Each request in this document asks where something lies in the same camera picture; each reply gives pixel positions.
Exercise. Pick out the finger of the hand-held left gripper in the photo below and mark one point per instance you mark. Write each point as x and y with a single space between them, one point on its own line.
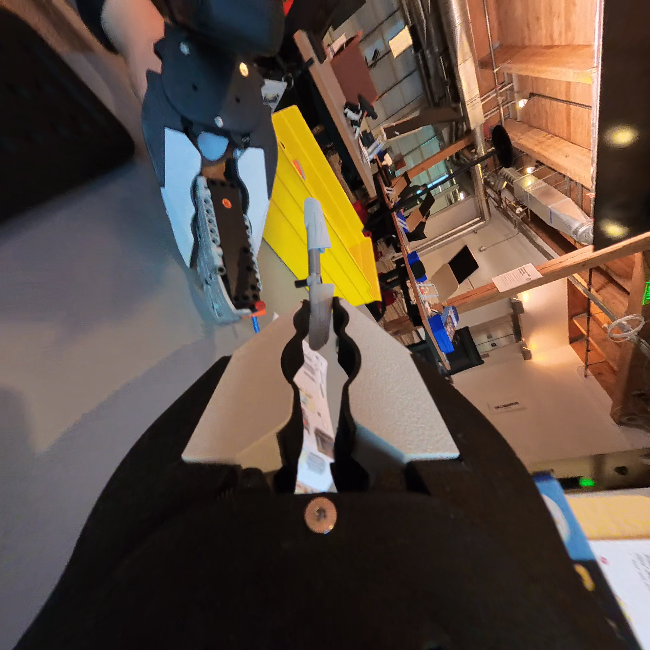
177 177
256 183

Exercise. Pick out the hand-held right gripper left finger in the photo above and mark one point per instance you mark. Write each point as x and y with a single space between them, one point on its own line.
238 396

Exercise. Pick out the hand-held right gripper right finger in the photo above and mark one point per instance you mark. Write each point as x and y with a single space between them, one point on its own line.
396 401

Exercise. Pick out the black toy brick assembly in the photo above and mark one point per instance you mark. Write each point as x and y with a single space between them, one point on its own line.
231 238

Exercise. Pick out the grey toy actuator piece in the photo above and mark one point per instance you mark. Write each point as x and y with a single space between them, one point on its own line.
316 223

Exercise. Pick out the person's left forearm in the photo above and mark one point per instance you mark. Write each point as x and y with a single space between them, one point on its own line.
129 30

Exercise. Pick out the yellow plastic bin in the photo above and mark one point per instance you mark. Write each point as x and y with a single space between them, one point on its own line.
315 167

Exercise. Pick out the blue plastic bin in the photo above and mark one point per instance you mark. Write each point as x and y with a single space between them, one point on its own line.
441 337
416 266

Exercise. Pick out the printed instruction sheet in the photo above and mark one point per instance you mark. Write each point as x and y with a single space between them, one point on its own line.
315 442

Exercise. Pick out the brown board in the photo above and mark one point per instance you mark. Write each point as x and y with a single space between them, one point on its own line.
353 68

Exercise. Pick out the black monitor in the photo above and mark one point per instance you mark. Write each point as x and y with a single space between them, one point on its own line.
463 265

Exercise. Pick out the white paper sign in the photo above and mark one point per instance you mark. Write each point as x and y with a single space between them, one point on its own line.
518 278

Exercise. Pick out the blue printed cardboard box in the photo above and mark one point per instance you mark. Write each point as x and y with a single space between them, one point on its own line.
553 500

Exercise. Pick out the wooden beam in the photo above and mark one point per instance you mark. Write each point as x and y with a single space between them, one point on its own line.
584 259

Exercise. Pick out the black round disc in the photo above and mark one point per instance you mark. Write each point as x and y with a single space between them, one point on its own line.
501 146

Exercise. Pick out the black ceiling panel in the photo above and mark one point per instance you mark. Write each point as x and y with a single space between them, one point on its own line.
622 76

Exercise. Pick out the small wall label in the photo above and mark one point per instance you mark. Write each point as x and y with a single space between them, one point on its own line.
506 406

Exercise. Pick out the silver ceiling duct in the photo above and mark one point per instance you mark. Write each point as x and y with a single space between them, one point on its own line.
548 203

